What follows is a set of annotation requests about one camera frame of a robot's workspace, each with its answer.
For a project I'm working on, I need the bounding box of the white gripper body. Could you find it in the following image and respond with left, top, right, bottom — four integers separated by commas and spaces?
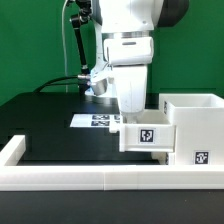
113, 65, 147, 117

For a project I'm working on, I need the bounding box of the white drawer with tag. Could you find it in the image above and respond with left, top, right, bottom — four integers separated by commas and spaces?
109, 110, 175, 152
151, 152, 175, 165

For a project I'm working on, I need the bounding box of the white drawer cabinet box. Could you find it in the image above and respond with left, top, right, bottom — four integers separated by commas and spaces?
159, 94, 224, 165

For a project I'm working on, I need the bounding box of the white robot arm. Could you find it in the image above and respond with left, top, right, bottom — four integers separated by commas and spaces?
91, 0, 190, 117

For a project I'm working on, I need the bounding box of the white fiducial marker sheet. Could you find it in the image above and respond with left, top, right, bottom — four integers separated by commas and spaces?
70, 114, 120, 128

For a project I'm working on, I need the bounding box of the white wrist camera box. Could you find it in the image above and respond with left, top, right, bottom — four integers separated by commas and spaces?
90, 63, 115, 98

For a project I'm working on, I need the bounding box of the black cable bundle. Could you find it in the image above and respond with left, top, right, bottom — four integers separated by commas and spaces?
32, 75, 92, 94

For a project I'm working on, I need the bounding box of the thin white cable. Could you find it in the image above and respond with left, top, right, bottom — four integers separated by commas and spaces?
60, 0, 70, 94

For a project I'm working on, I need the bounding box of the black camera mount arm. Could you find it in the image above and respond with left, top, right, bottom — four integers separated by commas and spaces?
70, 0, 92, 75

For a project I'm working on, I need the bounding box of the white U-shaped boundary frame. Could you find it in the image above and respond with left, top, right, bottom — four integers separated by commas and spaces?
0, 135, 224, 191

